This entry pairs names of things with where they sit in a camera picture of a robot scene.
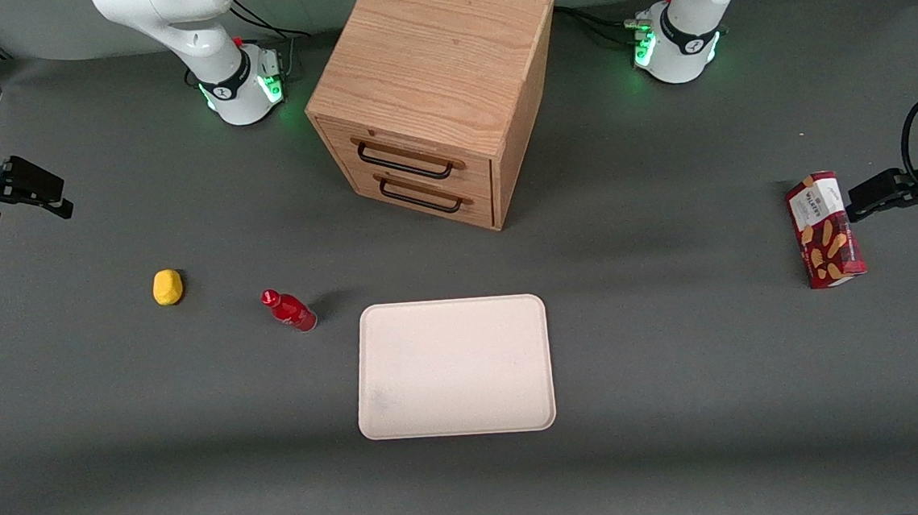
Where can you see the red coke bottle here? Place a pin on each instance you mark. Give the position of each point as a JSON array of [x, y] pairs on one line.
[[291, 311]]

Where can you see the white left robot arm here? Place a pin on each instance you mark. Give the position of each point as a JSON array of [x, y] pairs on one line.
[[689, 23]]

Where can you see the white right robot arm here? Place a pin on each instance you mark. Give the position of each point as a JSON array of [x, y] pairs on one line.
[[193, 42]]

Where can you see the beige plastic tray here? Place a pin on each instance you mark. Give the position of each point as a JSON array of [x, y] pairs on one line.
[[454, 367]]

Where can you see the red cookie box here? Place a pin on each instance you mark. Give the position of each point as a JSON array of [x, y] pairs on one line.
[[825, 232]]

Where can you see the yellow lemon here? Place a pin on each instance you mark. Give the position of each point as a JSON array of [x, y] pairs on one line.
[[168, 287]]

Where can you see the wooden drawer front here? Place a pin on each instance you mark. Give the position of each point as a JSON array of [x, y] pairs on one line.
[[423, 207], [411, 144]]

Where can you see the wooden drawer cabinet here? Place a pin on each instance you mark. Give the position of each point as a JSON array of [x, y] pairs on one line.
[[437, 57]]

